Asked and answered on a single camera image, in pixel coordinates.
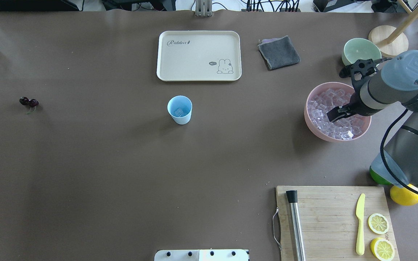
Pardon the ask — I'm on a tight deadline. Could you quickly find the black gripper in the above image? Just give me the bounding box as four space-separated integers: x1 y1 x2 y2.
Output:
327 92 370 123

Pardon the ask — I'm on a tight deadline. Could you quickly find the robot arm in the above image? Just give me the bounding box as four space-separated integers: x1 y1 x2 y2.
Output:
327 50 418 188

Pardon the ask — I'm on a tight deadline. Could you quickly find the pink bowl of ice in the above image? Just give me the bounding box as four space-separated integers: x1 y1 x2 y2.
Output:
303 82 371 142

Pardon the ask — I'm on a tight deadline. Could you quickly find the blue plastic cup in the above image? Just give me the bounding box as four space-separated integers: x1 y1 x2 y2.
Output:
167 95 193 125

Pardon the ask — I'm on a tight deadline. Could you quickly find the green bowl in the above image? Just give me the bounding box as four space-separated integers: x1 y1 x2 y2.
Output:
341 38 382 66

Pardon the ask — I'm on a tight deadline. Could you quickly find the green lime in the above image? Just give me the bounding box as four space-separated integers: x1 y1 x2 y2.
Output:
369 167 392 186

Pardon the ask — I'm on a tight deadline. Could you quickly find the wooden stand with base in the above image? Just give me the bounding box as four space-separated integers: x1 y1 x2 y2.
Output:
368 0 418 58

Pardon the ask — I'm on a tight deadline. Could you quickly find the grey folded cloth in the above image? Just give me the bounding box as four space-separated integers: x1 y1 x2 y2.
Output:
258 35 300 70

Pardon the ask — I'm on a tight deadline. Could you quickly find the steel muddler black cap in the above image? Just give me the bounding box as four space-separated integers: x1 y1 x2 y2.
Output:
285 190 306 261

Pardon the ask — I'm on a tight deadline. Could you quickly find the yellow plastic knife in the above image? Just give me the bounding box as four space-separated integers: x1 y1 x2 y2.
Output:
355 193 365 256

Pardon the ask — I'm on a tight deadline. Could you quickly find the whole yellow lemon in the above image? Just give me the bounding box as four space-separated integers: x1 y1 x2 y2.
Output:
390 186 418 206

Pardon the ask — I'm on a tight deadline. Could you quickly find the bamboo cutting board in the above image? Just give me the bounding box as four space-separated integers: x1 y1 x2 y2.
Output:
276 186 399 261

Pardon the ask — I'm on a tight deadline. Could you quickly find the lemon half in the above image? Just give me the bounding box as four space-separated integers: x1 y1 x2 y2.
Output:
367 213 389 235
370 237 396 261

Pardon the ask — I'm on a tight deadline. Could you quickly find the cream rabbit tray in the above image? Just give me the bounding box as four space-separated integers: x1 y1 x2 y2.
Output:
156 31 242 82

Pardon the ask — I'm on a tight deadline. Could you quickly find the dark red cherry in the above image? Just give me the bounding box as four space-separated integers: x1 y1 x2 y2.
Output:
19 96 30 106
28 99 39 108

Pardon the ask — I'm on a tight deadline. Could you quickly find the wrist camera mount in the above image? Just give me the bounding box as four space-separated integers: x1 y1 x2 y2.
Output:
339 58 392 92

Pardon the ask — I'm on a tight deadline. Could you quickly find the aluminium frame post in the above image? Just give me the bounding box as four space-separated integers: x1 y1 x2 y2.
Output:
195 0 213 17

